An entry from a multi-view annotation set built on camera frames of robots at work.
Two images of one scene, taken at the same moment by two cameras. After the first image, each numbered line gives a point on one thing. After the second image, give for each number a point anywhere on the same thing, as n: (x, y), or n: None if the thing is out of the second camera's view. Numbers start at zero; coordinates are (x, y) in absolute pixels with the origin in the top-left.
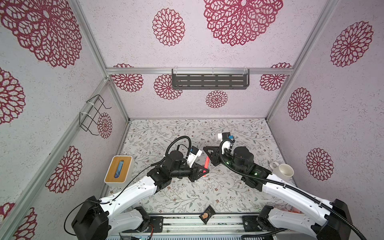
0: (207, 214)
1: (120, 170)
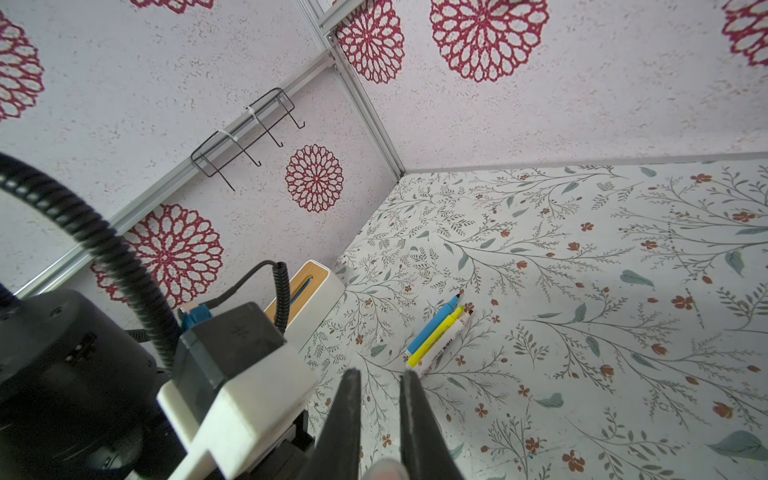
0: None
1: (312, 295)
